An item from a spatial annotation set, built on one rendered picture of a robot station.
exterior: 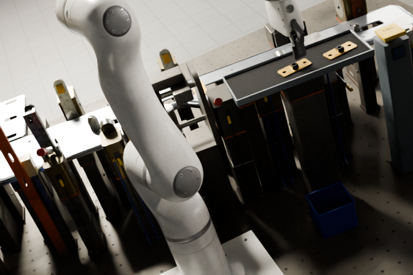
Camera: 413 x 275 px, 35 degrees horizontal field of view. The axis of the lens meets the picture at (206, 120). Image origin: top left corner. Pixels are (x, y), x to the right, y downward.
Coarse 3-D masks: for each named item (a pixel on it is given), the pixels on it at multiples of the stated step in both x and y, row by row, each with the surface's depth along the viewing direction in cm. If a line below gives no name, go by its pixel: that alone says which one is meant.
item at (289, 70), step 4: (300, 60) 168; (304, 60) 167; (308, 60) 167; (292, 64) 166; (296, 64) 165; (300, 64) 166; (304, 64) 166; (308, 64) 165; (284, 68) 167; (288, 68) 166; (292, 68) 165; (296, 68) 165; (300, 68) 165; (280, 72) 166; (288, 72) 165; (292, 72) 164; (284, 76) 164
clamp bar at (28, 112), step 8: (32, 104) 177; (24, 112) 175; (32, 112) 174; (32, 120) 173; (40, 120) 176; (32, 128) 177; (40, 128) 178; (40, 136) 179; (48, 136) 180; (40, 144) 181; (48, 144) 182; (56, 152) 184
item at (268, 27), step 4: (304, 20) 214; (264, 24) 220; (268, 24) 219; (304, 24) 215; (268, 28) 217; (304, 28) 216; (268, 32) 217; (272, 32) 214; (292, 32) 215; (304, 32) 216; (268, 36) 220; (272, 36) 214; (296, 36) 216; (268, 40) 222; (272, 40) 215; (288, 40) 216; (272, 44) 218
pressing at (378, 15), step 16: (368, 16) 211; (384, 16) 208; (400, 16) 206; (320, 32) 211; (336, 32) 208; (368, 32) 203; (272, 48) 212; (288, 48) 208; (240, 64) 208; (208, 80) 205; (96, 112) 208; (112, 112) 206; (48, 128) 209; (64, 128) 206; (80, 128) 203; (16, 144) 206; (32, 144) 203; (64, 144) 198; (80, 144) 195; (96, 144) 192; (0, 160) 201; (0, 176) 193
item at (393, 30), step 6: (390, 24) 171; (396, 24) 170; (378, 30) 170; (384, 30) 169; (390, 30) 168; (396, 30) 168; (402, 30) 167; (378, 36) 170; (384, 36) 167; (390, 36) 166; (396, 36) 166
